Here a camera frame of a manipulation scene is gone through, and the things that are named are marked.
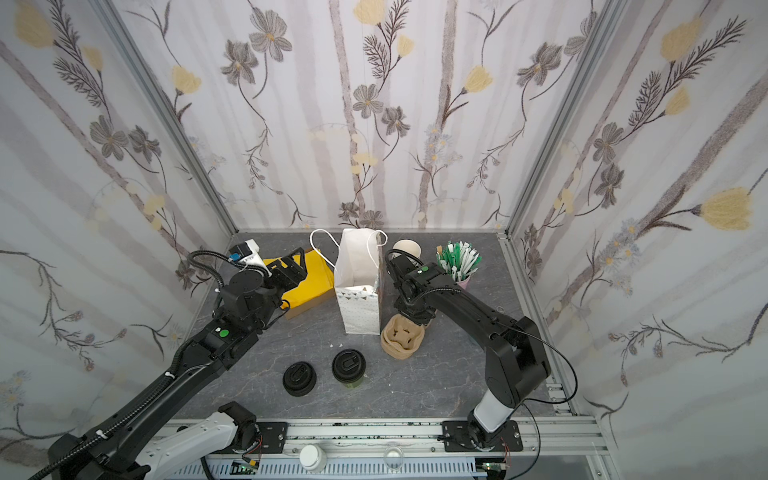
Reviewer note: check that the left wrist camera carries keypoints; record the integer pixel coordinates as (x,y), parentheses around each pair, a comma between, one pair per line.
(246,253)

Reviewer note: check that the pink straw holder cup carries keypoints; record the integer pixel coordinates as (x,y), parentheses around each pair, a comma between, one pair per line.
(463,281)

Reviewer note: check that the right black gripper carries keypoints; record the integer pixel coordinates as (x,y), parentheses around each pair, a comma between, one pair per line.
(400,276)

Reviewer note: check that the bundle of wrapped straws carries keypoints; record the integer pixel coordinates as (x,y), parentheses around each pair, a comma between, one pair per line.
(460,259)

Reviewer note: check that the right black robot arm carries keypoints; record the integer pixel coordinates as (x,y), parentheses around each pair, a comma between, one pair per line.
(516,362)

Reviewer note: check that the aluminium mounting rail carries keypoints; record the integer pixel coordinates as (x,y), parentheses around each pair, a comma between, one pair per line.
(427,448)

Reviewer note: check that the green paper coffee cup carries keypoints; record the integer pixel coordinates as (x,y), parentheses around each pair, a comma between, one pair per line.
(354,384)

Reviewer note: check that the brown pulp cup carrier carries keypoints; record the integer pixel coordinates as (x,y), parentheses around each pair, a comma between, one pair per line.
(401,337)

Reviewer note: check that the stack of black lids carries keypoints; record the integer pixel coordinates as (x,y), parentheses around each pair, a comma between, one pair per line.
(299,379)

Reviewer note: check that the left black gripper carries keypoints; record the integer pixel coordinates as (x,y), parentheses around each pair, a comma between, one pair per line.
(287,274)

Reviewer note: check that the white paper bag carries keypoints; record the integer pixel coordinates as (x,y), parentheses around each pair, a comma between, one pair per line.
(357,276)

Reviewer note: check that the yellow napkin stack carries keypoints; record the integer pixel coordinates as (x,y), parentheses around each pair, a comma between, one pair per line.
(319,280)

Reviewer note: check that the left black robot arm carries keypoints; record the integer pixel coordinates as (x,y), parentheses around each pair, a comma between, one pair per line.
(111,449)

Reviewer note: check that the stack of paper cups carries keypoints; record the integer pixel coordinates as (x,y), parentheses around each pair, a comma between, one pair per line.
(406,245)

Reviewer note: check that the black cup lid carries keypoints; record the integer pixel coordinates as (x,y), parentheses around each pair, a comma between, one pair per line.
(348,365)

